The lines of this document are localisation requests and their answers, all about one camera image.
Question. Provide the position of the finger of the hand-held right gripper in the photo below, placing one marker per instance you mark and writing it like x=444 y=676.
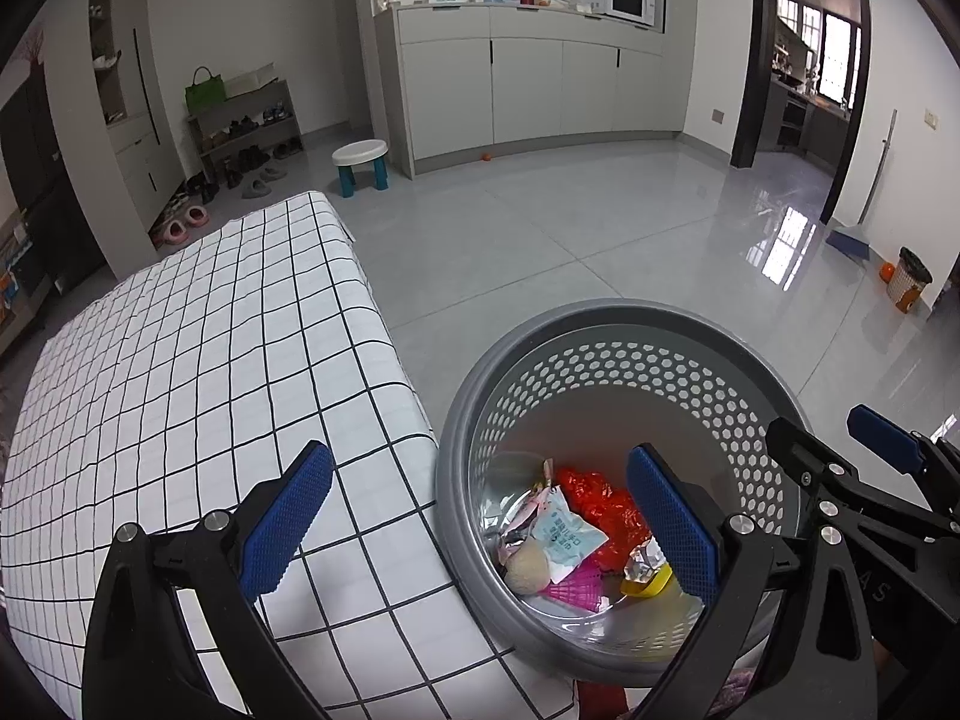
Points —
x=814 y=465
x=885 y=435

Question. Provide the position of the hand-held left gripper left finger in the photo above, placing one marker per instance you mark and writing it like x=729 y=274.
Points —
x=285 y=517

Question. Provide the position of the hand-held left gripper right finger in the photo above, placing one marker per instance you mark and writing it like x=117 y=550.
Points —
x=671 y=521

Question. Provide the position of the yellow plastic container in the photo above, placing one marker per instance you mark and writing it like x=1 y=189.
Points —
x=652 y=589

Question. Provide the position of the red plastic bag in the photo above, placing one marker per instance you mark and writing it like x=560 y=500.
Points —
x=600 y=502

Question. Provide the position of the white and blue snack packet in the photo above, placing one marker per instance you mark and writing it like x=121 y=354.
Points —
x=566 y=532

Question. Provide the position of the pink ribbed plastic piece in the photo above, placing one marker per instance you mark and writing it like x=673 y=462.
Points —
x=577 y=589

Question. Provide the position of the pink snack wrapper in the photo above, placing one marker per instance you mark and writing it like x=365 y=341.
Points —
x=541 y=499

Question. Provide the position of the beige plush toy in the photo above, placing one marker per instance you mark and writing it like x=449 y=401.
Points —
x=529 y=570

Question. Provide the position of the grey perforated basket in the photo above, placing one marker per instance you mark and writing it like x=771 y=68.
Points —
x=600 y=360

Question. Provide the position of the small wicker bin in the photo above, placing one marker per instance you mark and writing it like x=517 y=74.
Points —
x=909 y=281

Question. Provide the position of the black and white checked tablecloth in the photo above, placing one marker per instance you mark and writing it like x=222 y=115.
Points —
x=225 y=352

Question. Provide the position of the purple patterned clothing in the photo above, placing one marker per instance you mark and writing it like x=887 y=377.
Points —
x=739 y=694

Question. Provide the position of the red cloth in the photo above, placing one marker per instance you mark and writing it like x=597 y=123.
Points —
x=600 y=701

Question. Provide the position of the blue dustpan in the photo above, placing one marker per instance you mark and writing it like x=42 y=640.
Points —
x=851 y=244

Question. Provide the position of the pink slipper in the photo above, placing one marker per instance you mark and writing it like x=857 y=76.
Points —
x=174 y=232
x=197 y=216

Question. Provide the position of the grey slipper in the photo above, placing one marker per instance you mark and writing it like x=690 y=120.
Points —
x=255 y=190
x=274 y=172

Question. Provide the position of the grey sofa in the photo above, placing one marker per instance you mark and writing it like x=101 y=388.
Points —
x=15 y=292

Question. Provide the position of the white and teal stool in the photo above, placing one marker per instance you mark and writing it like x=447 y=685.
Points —
x=361 y=154

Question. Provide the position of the white built-in cabinet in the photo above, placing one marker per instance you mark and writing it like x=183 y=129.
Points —
x=135 y=165

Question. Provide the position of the grey shoe rack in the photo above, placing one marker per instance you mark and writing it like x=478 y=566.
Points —
x=289 y=112

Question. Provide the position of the tall black cabinet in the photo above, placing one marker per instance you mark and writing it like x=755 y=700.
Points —
x=45 y=180

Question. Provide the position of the green handbag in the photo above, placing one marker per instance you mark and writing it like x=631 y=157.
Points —
x=206 y=94

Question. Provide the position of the flat white box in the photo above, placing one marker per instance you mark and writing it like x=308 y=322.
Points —
x=251 y=84

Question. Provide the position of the grey counter cabinet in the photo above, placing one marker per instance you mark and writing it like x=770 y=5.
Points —
x=525 y=90

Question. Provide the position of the white microwave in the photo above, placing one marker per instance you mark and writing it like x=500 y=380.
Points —
x=630 y=1

